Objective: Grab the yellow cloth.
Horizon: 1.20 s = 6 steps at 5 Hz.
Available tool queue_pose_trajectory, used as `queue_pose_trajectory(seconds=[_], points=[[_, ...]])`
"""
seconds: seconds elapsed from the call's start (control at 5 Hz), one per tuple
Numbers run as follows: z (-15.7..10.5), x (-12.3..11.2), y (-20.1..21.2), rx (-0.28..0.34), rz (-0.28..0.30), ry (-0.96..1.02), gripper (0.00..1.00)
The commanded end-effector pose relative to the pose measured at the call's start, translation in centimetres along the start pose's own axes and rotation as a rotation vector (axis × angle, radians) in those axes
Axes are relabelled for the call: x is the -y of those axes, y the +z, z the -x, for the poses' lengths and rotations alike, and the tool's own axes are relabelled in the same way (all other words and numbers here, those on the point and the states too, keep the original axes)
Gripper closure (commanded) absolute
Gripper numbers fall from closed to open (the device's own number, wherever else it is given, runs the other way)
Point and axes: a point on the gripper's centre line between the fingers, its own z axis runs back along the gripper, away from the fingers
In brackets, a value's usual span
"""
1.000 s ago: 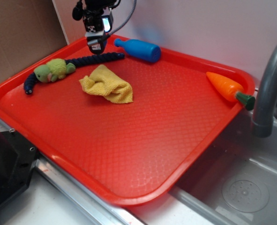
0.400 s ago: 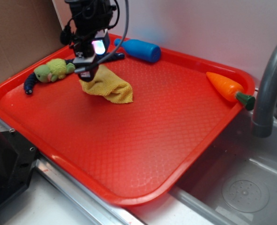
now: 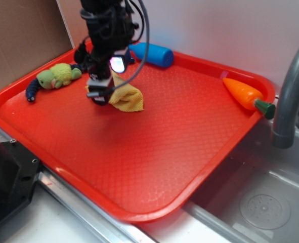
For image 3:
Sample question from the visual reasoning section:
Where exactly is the small wrist camera box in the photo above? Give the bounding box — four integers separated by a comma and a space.
110, 48, 131, 73

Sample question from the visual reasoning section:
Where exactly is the orange toy carrot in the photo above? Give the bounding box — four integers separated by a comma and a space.
222, 77, 276, 120

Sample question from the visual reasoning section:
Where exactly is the brown cardboard panel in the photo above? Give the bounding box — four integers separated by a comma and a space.
0, 1, 88, 90

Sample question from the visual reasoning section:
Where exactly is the dark blue rope toy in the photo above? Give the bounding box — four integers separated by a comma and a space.
25, 64, 87, 102

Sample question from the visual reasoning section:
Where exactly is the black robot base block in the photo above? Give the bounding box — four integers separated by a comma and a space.
0, 141, 40, 225

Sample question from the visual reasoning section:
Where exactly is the grey faucet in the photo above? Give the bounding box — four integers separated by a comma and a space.
271, 49, 299, 149

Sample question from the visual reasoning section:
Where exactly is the green plush turtle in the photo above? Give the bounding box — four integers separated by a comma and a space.
36, 63, 82, 90

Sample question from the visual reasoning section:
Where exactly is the red plastic tray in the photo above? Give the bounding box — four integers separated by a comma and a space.
0, 52, 275, 223

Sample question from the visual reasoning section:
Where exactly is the grey cable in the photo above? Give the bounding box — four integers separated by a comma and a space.
86, 0, 150, 99

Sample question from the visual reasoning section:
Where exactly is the blue plastic bottle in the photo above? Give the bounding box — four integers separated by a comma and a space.
129, 43, 174, 68

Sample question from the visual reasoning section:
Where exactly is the yellow cloth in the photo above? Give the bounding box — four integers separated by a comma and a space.
92, 84, 144, 112

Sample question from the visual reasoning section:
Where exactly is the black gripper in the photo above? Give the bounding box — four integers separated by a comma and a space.
74, 43, 130, 106

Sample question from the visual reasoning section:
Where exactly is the grey sink basin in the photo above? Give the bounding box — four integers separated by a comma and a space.
184, 121, 299, 242

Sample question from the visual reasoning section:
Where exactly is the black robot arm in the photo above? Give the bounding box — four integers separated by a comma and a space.
74, 1, 139, 106

